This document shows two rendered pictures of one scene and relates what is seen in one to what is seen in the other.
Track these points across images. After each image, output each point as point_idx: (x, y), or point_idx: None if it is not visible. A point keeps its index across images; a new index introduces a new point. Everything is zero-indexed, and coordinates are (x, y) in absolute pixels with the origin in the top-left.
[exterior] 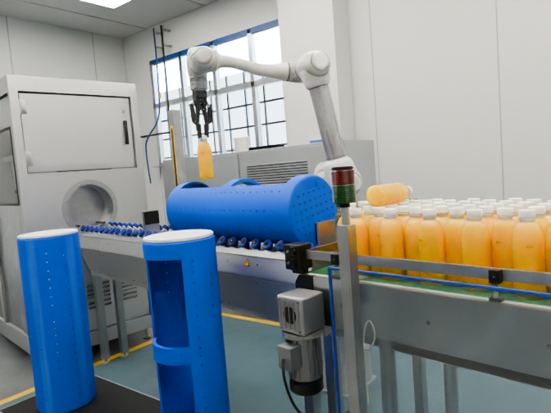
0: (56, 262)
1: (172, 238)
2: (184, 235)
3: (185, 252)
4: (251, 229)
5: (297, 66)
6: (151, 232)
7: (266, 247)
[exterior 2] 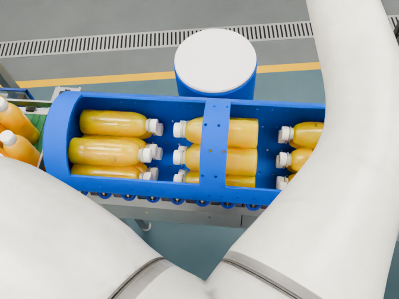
0: None
1: (191, 38)
2: (196, 54)
3: None
4: (158, 120)
5: (124, 223)
6: None
7: None
